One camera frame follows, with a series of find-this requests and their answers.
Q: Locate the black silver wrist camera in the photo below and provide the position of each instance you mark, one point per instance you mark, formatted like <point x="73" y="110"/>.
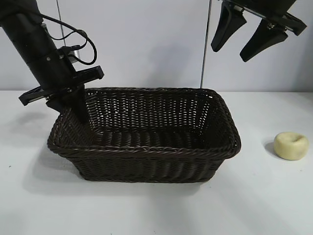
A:
<point x="68" y="52"/>

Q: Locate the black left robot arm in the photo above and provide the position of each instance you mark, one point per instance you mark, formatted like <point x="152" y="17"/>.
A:
<point x="24" y="31"/>

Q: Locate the pale yellow round fruit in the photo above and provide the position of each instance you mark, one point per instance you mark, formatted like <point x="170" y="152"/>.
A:
<point x="289" y="147"/>

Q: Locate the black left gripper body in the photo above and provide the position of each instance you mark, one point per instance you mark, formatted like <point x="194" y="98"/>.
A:
<point x="52" y="73"/>

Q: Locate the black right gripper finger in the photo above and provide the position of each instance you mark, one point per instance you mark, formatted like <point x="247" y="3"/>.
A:
<point x="226" y="27"/>
<point x="262" y="40"/>

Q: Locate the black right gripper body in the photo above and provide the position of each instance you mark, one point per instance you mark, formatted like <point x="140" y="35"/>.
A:
<point x="266" y="9"/>

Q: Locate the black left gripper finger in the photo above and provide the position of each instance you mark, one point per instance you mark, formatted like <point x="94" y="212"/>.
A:
<point x="58" y="104"/>
<point x="82" y="105"/>

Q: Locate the dark brown woven basket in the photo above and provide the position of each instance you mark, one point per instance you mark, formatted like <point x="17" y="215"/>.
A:
<point x="146" y="147"/>

